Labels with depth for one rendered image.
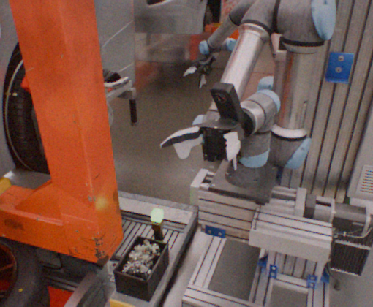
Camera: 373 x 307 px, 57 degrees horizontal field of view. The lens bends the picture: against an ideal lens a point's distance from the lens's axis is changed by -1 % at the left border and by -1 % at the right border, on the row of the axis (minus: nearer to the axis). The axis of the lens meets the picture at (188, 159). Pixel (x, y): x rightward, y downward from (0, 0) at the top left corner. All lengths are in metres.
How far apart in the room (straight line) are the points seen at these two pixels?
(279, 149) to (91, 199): 0.64
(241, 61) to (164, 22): 3.14
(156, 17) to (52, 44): 3.12
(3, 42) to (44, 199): 0.64
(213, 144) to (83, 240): 0.79
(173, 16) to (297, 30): 3.14
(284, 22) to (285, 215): 0.66
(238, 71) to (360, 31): 0.44
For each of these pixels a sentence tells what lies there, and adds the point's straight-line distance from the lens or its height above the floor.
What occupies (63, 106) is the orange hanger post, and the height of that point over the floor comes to 1.17.
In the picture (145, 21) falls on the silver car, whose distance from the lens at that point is 4.12.
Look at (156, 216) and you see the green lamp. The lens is 1.39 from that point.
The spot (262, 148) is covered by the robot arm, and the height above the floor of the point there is 1.12.
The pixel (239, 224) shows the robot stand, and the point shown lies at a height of 0.64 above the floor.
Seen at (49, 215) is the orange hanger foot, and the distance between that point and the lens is 1.42.
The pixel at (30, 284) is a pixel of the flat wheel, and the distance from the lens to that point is 1.46.
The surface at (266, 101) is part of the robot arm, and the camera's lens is 0.85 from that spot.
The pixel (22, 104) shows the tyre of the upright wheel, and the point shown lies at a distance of 1.64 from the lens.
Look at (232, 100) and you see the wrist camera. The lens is 0.69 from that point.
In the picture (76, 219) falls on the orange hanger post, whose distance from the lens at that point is 1.31.
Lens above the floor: 1.54
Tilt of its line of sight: 31 degrees down
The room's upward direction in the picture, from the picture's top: straight up
